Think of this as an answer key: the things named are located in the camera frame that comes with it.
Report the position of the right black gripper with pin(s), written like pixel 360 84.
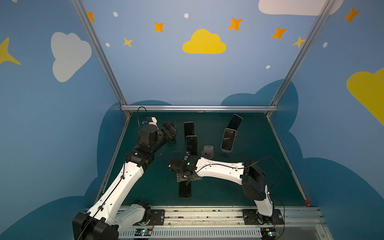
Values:
pixel 186 176

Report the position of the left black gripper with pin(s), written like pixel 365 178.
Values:
pixel 169 131

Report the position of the dark phone grey stand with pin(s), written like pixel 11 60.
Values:
pixel 185 189

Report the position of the grey phone stand emptied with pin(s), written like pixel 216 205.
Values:
pixel 208 152

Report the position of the white phone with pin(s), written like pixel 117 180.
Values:
pixel 229 137

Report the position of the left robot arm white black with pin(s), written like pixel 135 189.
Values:
pixel 103 221

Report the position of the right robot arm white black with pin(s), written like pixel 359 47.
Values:
pixel 250 177

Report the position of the purple phone back middle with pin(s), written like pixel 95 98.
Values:
pixel 189 129

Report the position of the blue phone front middle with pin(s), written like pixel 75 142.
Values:
pixel 192 145

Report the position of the grey round stand right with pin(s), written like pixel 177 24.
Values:
pixel 227 151

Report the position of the black phone wooden stand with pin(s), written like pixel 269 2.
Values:
pixel 235 122

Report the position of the back horizontal aluminium bar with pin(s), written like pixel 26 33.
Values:
pixel 170 108

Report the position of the left green circuit board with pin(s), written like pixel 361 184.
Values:
pixel 143 232

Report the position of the green circuit board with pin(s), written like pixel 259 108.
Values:
pixel 143 232
pixel 268 234

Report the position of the right green circuit board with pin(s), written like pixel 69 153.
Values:
pixel 268 234

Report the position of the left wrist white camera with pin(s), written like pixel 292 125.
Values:
pixel 150 121

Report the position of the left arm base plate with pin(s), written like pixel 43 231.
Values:
pixel 156 217

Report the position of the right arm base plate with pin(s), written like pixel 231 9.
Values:
pixel 252 217

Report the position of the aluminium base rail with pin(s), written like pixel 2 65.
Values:
pixel 227 223

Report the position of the left aluminium frame post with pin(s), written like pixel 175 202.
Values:
pixel 88 26

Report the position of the aluminium frame post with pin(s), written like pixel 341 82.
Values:
pixel 304 50
pixel 88 26

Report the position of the right aluminium frame post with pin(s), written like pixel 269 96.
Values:
pixel 304 50

